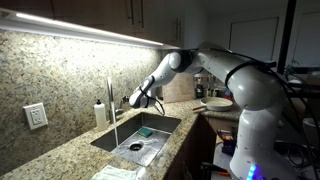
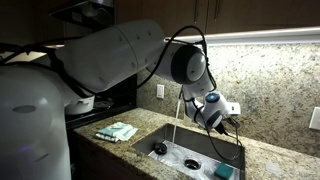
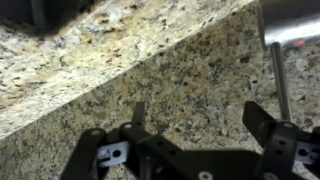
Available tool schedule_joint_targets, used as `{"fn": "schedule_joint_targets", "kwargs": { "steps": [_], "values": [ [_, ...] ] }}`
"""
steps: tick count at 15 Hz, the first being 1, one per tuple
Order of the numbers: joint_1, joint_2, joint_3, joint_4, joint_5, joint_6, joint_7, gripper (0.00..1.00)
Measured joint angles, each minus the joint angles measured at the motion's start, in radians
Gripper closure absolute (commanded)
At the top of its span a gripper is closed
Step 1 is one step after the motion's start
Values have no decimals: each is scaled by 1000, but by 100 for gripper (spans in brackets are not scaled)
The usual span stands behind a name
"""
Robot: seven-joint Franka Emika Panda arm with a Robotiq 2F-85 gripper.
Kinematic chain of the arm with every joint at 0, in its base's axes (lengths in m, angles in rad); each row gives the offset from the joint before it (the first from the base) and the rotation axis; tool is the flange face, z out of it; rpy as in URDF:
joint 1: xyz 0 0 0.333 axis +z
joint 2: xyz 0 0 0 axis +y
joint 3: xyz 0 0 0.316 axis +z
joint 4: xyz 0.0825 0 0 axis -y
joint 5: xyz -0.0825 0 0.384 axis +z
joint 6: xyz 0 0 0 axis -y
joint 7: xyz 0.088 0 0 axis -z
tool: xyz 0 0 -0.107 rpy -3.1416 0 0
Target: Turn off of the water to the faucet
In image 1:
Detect white soap dispenser bottle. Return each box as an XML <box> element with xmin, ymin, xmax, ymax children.
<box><xmin>94</xmin><ymin>100</ymin><xmax>107</xmax><ymax>130</ymax></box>

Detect chrome kitchen faucet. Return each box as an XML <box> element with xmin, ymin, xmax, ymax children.
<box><xmin>107</xmin><ymin>77</ymin><xmax>125</xmax><ymax>124</ymax></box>

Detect green and yellow sponge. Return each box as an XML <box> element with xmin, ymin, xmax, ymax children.
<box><xmin>138</xmin><ymin>128</ymin><xmax>153</xmax><ymax>138</ymax></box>

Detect under-cabinet light strip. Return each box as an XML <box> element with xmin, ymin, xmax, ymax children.
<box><xmin>0</xmin><ymin>8</ymin><xmax>177</xmax><ymax>49</ymax></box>

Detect stainless steel sink basin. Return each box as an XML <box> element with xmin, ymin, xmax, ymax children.
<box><xmin>91</xmin><ymin>113</ymin><xmax>181</xmax><ymax>166</ymax></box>

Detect wooden cutting board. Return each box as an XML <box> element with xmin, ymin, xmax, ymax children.
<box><xmin>162</xmin><ymin>73</ymin><xmax>195</xmax><ymax>103</ymax></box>

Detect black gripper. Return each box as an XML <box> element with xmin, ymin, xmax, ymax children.
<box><xmin>122</xmin><ymin>96</ymin><xmax>129</xmax><ymax>103</ymax></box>

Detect moka pot on counter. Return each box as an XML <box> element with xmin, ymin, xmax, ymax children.
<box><xmin>194</xmin><ymin>74</ymin><xmax>209</xmax><ymax>99</ymax></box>

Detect white frying pan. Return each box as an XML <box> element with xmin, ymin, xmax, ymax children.
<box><xmin>193</xmin><ymin>97</ymin><xmax>233</xmax><ymax>112</ymax></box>

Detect white and blue dish towel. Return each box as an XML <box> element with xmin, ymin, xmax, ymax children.
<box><xmin>90</xmin><ymin>165</ymin><xmax>145</xmax><ymax>180</ymax></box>

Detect dark upper kitchen cabinets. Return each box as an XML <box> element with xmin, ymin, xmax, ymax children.
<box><xmin>0</xmin><ymin>0</ymin><xmax>207</xmax><ymax>48</ymax></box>

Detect white wall power outlet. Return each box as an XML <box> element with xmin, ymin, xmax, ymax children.
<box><xmin>23</xmin><ymin>103</ymin><xmax>48</xmax><ymax>130</ymax></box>

